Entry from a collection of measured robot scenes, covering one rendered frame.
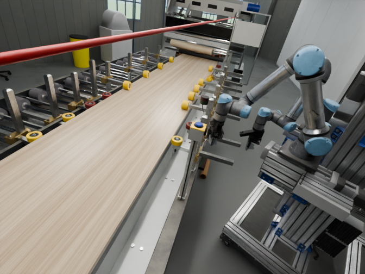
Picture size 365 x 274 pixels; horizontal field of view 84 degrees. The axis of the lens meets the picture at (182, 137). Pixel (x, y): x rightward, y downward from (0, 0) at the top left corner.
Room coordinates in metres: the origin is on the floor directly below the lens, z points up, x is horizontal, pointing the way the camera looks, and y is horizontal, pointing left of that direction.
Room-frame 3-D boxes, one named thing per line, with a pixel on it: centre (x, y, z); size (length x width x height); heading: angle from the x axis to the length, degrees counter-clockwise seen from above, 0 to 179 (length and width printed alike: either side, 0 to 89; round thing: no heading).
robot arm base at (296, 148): (1.07, -0.74, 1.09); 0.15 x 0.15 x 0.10
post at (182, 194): (0.84, -0.07, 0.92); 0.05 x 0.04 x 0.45; 170
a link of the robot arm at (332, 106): (1.48, -1.03, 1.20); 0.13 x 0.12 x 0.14; 32
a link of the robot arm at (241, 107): (1.10, -0.30, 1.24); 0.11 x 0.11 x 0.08; 71
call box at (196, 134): (0.84, -0.07, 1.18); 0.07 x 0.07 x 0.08; 80
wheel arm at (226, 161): (1.13, -0.16, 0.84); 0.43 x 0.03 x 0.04; 80
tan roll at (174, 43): (4.01, -0.05, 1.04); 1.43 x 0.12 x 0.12; 80
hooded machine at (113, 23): (5.67, 2.19, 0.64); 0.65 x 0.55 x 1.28; 145
